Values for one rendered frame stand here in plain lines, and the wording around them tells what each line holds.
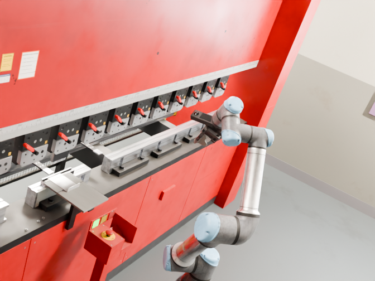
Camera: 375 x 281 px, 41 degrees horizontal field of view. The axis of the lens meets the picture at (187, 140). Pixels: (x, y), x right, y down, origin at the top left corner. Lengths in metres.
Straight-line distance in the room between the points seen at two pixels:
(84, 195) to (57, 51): 0.75
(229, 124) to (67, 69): 0.72
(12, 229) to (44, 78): 0.72
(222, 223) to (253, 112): 2.38
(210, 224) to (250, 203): 0.19
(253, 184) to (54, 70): 0.93
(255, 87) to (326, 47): 1.38
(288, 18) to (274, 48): 0.26
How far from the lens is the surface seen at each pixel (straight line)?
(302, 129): 5.57
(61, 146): 2.38
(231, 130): 1.96
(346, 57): 5.35
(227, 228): 1.95
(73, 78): 2.21
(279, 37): 4.08
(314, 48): 5.39
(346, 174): 5.64
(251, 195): 2.01
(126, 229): 2.72
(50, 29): 1.99
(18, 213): 2.48
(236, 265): 4.07
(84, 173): 2.69
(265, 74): 4.14
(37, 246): 2.50
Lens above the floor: 2.41
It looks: 25 degrees down
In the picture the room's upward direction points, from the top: 20 degrees clockwise
